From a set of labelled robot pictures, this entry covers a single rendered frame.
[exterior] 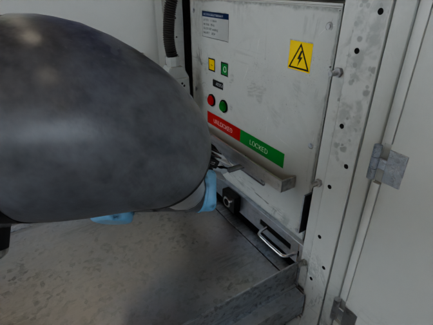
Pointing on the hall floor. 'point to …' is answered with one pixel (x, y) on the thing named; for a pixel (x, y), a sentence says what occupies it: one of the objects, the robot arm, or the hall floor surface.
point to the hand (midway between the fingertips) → (224, 166)
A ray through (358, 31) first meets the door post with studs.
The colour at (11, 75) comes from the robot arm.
